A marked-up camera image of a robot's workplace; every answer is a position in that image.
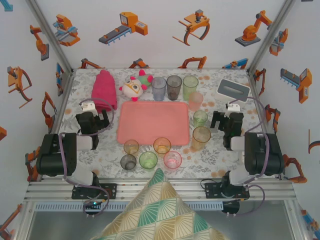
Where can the small green glass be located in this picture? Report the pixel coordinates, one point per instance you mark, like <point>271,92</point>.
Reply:
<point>148,161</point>
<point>200,118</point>

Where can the tall amber glass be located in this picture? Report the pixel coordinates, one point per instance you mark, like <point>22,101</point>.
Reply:
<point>200,137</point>

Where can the salmon pink frosted glass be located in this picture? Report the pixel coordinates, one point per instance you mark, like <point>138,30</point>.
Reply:
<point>195,101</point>

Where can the small amber glass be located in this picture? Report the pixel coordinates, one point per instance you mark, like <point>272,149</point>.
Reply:
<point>162,145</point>
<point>131,147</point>

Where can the tall green glass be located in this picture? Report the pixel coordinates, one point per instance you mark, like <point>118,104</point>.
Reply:
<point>190,87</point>

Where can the small dark grey glass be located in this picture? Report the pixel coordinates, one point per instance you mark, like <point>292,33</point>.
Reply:
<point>128,162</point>

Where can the tall dark grey glass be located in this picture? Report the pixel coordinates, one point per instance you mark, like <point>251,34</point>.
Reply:
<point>174,90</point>

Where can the small pink glass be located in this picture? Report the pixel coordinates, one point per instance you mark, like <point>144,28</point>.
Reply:
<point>172,160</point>

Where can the tall blue-grey glass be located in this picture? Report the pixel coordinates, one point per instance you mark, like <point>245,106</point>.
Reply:
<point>158,90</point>

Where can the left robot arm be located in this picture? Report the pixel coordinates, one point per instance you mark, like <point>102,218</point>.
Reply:
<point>55,155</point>

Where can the pink plastic tray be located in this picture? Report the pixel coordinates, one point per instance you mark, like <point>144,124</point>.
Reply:
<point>152,122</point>

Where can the folded magenta towel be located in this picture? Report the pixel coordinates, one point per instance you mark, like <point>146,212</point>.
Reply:
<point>103,87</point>

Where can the white grey tissue box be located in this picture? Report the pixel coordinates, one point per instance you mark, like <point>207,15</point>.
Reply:
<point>232,90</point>

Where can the white owl plush toy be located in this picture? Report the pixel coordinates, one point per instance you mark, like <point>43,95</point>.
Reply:
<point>132,88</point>

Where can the green and pink plush toy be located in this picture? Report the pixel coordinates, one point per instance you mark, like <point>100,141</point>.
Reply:
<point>144,80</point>

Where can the circuit board with green light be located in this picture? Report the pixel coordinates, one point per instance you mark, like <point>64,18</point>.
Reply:
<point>93,203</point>

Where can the black adapter box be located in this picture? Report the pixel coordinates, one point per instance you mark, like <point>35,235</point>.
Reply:
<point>230,207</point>

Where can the teal beige patterned pillow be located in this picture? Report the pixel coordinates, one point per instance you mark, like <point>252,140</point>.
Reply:
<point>162,212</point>

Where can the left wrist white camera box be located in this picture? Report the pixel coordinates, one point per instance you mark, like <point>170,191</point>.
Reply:
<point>87,107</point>

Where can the aluminium side rail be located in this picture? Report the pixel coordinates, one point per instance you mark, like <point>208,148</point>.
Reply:
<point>256,90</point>
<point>66,90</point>

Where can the aluminium table edge rail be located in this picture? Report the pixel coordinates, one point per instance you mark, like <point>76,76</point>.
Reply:
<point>50,191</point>

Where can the aluminium frame post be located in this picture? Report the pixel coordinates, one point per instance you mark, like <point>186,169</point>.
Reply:
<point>53,37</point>
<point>269,37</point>

